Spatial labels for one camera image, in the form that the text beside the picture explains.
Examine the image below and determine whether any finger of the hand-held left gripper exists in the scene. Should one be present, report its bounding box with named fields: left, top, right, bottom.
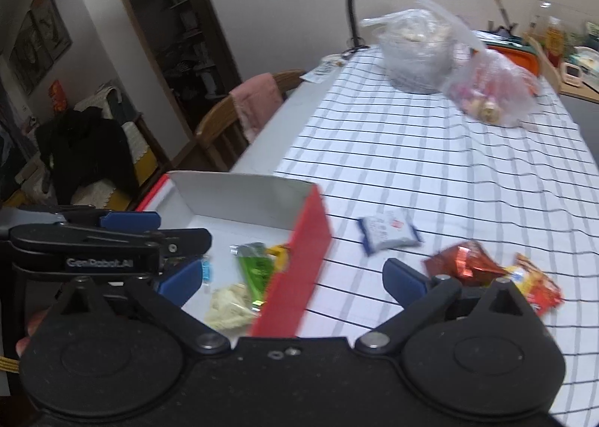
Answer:
left=84, top=227, right=212, bottom=265
left=19, top=205, right=162, bottom=232

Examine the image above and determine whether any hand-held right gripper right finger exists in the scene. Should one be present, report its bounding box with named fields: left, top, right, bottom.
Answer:
left=355, top=257, right=529, bottom=355

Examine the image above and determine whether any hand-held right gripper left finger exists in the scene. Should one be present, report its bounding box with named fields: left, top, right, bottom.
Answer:
left=56, top=256, right=232, bottom=355

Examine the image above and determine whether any white blue snack packet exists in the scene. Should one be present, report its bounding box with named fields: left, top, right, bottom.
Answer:
left=358, top=209, right=422, bottom=257

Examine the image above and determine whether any cream white snack packet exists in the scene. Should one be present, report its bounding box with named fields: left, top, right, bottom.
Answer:
left=206, top=284, right=263, bottom=329

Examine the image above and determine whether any red foil snack packet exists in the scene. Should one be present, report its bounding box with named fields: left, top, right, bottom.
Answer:
left=423, top=240, right=508, bottom=287

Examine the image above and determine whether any green snack packet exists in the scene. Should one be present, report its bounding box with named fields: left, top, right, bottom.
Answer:
left=229, top=242, right=282, bottom=311

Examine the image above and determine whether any yellow snack packet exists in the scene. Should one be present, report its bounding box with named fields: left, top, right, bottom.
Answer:
left=267, top=244, right=291, bottom=269

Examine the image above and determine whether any red cardboard box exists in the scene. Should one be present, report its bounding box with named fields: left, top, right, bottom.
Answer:
left=133, top=170, right=334, bottom=339

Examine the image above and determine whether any red orange snack packet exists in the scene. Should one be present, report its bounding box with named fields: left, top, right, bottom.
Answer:
left=508, top=253, right=563, bottom=318

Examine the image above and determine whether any person's left hand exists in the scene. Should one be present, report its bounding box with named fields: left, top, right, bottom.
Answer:
left=15, top=310, right=50, bottom=357

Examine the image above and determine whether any yellow armchair with white cover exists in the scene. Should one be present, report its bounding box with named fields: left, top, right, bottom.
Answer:
left=4, top=85, right=160, bottom=213

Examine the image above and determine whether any black jacket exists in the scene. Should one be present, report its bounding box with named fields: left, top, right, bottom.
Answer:
left=35, top=108, right=141, bottom=205

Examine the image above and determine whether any white checked tablecloth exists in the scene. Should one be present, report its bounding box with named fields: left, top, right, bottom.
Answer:
left=271, top=46, right=599, bottom=418

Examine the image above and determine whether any wooden chair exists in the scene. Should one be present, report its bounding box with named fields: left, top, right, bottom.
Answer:
left=194, top=69, right=305, bottom=173

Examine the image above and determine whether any pink towel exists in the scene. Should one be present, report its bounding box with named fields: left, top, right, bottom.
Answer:
left=228, top=73, right=285, bottom=143

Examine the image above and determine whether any dark bookshelf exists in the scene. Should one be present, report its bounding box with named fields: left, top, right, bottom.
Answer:
left=100, top=0, right=241, bottom=138

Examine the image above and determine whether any plastic bag with pink contents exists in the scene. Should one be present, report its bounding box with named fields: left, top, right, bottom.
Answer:
left=416, top=0, right=544, bottom=128

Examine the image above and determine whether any clear plastic bag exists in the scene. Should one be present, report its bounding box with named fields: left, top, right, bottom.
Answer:
left=360, top=8, right=459, bottom=95

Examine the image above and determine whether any white printed packet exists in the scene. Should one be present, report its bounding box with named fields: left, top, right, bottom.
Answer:
left=299, top=60, right=344, bottom=82

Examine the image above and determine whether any orange storage container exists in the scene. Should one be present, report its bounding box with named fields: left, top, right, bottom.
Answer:
left=487, top=41, right=541, bottom=77

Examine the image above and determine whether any orange juice bottle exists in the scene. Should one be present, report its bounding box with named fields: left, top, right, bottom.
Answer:
left=545, top=16, right=565, bottom=67

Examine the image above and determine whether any dark framed wall picture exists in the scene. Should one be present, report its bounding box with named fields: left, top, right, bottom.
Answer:
left=9, top=10, right=52, bottom=95
left=30, top=0, right=73, bottom=63

